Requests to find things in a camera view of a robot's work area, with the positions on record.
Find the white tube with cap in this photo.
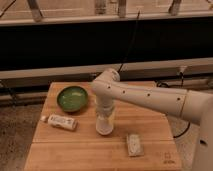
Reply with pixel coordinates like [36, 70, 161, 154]
[40, 114, 77, 131]

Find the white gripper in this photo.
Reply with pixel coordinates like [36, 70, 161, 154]
[95, 96, 114, 117]

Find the black hanging cable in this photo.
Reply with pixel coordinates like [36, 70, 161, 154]
[117, 9, 141, 73]

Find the white wrapped packet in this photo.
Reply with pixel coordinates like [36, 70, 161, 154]
[126, 133, 144, 157]

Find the white ceramic cup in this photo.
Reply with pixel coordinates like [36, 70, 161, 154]
[96, 111, 115, 136]

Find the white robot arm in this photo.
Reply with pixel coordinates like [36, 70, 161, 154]
[91, 68, 213, 171]

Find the green ceramic bowl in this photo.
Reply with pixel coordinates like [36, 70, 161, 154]
[57, 86, 88, 112]

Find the black cable near robot base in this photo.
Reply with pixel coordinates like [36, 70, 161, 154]
[172, 121, 192, 140]

